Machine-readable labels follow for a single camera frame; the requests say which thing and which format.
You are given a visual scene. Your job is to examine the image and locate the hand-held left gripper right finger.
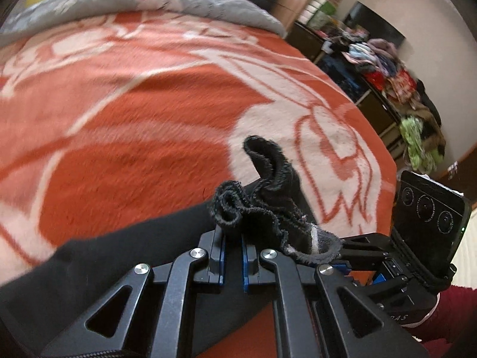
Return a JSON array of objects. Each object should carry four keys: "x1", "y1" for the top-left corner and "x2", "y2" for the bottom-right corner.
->
[{"x1": 241, "y1": 234, "x2": 429, "y2": 358}]

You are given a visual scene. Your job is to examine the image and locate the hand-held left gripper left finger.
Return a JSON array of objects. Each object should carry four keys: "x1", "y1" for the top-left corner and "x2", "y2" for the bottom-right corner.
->
[{"x1": 40, "y1": 230, "x2": 227, "y2": 358}]

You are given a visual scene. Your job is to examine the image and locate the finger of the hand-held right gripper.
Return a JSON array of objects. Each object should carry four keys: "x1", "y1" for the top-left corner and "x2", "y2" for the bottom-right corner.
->
[
  {"x1": 346, "y1": 268, "x2": 392, "y2": 296},
  {"x1": 337, "y1": 233, "x2": 393, "y2": 270}
]

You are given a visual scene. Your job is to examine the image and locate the black pants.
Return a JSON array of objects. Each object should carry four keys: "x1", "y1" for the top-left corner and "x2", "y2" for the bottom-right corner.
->
[{"x1": 0, "y1": 135, "x2": 344, "y2": 358}]

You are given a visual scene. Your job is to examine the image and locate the person's right forearm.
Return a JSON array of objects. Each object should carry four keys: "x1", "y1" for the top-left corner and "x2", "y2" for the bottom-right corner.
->
[{"x1": 410, "y1": 284, "x2": 477, "y2": 358}]

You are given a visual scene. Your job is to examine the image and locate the green patterned cloth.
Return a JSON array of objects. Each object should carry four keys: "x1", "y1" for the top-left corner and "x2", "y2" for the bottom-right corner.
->
[{"x1": 399, "y1": 116, "x2": 440, "y2": 174}]

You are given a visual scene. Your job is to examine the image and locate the pile of colourful clothes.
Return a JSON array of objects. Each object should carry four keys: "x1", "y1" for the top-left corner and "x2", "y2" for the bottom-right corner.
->
[{"x1": 328, "y1": 26, "x2": 446, "y2": 146}]

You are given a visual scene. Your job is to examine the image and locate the orange and white printed blanket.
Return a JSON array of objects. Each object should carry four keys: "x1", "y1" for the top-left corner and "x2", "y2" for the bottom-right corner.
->
[{"x1": 0, "y1": 10, "x2": 399, "y2": 269}]

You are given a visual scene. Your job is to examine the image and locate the dark low cabinet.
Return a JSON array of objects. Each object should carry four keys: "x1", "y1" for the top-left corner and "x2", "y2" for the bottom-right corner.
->
[{"x1": 286, "y1": 20, "x2": 405, "y2": 150}]

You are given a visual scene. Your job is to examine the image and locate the black television screen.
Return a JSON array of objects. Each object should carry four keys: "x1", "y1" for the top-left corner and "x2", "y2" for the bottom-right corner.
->
[{"x1": 342, "y1": 1, "x2": 406, "y2": 47}]

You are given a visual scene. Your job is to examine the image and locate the stack of green boxes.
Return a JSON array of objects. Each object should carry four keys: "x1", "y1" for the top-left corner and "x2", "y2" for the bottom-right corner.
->
[{"x1": 300, "y1": 0, "x2": 339, "y2": 30}]

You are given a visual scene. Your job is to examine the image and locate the grey blanket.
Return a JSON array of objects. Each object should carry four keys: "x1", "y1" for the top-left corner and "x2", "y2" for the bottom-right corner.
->
[{"x1": 0, "y1": 0, "x2": 288, "y2": 49}]

